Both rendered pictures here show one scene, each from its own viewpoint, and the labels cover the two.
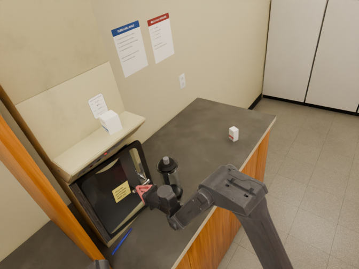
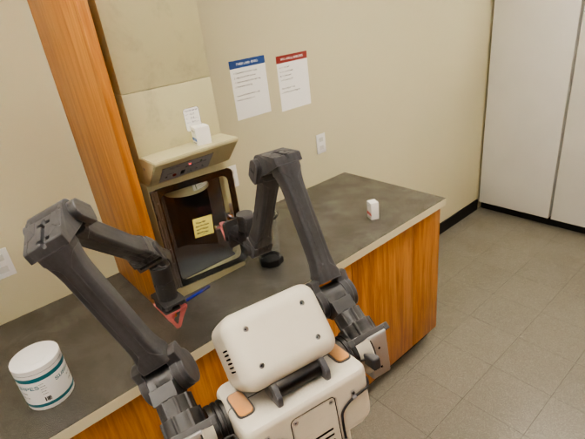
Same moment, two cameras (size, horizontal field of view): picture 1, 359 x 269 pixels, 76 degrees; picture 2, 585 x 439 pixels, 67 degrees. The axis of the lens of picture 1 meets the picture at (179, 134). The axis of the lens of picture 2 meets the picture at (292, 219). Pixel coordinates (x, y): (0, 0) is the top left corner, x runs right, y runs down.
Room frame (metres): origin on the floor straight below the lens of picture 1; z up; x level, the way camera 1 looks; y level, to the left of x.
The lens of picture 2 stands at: (-0.74, -0.29, 1.90)
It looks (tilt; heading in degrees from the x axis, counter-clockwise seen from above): 26 degrees down; 9
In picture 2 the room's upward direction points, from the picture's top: 7 degrees counter-clockwise
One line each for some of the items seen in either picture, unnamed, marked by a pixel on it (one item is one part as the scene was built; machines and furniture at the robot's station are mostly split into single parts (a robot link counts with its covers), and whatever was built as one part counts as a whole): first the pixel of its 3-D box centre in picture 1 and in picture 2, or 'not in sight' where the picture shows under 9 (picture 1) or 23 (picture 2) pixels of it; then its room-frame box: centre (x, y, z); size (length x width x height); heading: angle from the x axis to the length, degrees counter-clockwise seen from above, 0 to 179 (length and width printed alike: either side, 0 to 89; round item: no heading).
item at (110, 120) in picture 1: (110, 122); (201, 134); (0.68, 0.23, 1.54); 0.05 x 0.05 x 0.06; 36
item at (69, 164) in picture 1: (107, 148); (193, 161); (0.64, 0.26, 1.46); 0.32 x 0.12 x 0.10; 137
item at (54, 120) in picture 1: (91, 158); (177, 186); (0.77, 0.40, 1.33); 0.32 x 0.25 x 0.77; 137
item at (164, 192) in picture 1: (172, 206); (250, 232); (0.52, 0.07, 1.24); 0.12 x 0.09 x 0.11; 37
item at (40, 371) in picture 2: not in sight; (43, 374); (0.11, 0.65, 1.02); 0.13 x 0.13 x 0.15
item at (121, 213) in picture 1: (122, 192); (204, 228); (0.66, 0.28, 1.19); 0.30 x 0.01 x 0.40; 130
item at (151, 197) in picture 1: (157, 199); (238, 233); (0.59, 0.13, 1.20); 0.07 x 0.07 x 0.10; 47
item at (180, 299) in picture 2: not in sight; (166, 291); (0.24, 0.27, 1.21); 0.10 x 0.07 x 0.07; 47
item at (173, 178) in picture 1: (170, 179); (267, 237); (0.81, 0.08, 1.06); 0.11 x 0.11 x 0.21
